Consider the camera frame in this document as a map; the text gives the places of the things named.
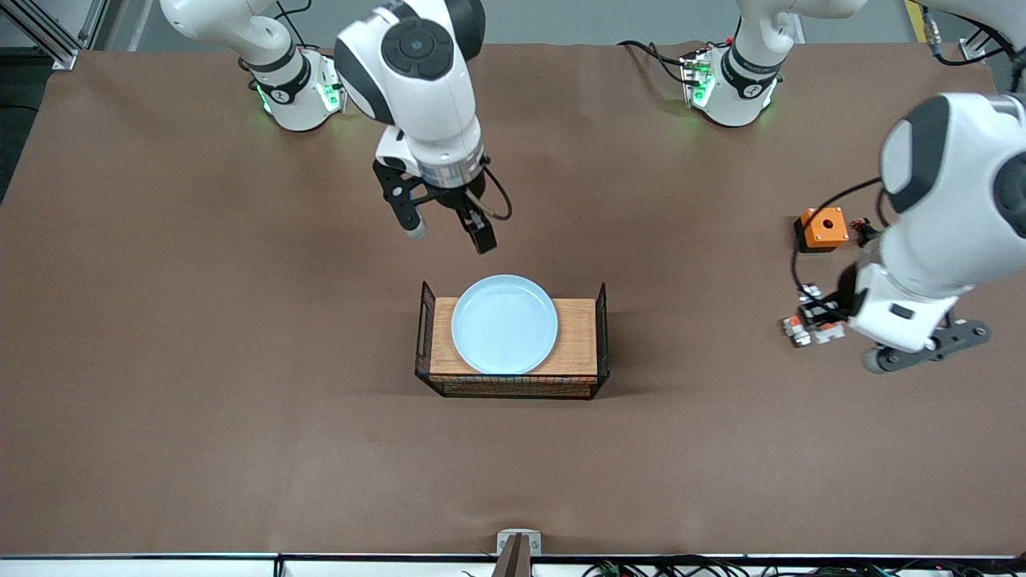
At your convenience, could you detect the light blue round plate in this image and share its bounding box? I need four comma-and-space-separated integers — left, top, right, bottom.
451, 275, 559, 376

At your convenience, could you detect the brown table cover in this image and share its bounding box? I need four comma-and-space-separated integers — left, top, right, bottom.
0, 40, 1026, 558

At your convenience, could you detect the orange button enclosure box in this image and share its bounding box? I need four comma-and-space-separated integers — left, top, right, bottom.
794, 208, 850, 254

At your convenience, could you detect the black wire shelf wooden top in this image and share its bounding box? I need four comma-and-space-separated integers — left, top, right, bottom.
414, 280, 611, 401

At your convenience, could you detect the black right base cable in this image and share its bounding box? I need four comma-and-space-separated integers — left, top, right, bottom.
277, 0, 321, 50

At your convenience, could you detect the black base cable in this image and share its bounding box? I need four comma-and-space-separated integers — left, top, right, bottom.
277, 0, 321, 50
617, 40, 694, 85

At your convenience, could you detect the black left base cable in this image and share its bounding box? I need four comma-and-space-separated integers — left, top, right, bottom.
617, 40, 694, 85

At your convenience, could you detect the thin black cable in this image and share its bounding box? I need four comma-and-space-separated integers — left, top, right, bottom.
922, 0, 999, 67

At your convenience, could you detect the black cable bundle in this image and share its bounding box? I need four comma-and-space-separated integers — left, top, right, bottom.
581, 555, 1026, 577

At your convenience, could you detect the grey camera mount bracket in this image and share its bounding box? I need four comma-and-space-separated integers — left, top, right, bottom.
491, 529, 543, 577

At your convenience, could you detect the white table edge rail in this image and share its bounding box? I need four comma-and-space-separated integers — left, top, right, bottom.
0, 553, 1026, 577

